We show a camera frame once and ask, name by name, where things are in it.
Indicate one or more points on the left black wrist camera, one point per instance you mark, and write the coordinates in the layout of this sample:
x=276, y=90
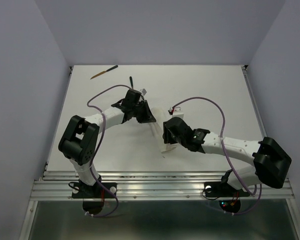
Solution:
x=133, y=101

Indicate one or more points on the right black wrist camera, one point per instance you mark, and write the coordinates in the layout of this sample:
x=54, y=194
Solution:
x=197, y=136

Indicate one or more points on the gold knife green handle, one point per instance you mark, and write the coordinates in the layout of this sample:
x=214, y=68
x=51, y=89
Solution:
x=105, y=71

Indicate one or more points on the white cloth napkin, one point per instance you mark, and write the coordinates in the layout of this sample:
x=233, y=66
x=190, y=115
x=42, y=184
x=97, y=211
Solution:
x=157, y=129

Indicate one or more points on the aluminium rail frame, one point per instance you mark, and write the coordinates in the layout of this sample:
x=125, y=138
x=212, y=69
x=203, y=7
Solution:
x=159, y=195

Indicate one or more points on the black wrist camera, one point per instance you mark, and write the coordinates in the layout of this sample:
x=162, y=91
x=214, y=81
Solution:
x=133, y=101
x=197, y=136

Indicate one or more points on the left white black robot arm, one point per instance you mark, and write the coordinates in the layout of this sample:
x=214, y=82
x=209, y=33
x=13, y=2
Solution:
x=79, y=141

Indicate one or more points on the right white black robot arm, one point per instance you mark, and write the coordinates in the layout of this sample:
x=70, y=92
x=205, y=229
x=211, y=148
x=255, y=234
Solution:
x=268, y=162

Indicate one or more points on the gold fork green handle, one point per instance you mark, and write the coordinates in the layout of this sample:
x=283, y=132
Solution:
x=131, y=82

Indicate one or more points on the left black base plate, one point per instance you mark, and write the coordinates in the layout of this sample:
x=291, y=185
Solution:
x=82, y=191

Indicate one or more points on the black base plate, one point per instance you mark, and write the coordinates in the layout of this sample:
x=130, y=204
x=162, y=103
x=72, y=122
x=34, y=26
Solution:
x=215, y=189
x=82, y=191

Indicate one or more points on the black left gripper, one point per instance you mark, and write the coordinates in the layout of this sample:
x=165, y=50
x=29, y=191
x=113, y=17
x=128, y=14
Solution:
x=145, y=118

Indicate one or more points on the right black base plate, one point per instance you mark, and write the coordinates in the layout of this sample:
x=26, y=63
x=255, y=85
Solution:
x=215, y=189

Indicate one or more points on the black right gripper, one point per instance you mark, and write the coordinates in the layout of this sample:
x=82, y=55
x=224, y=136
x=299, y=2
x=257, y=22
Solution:
x=167, y=138

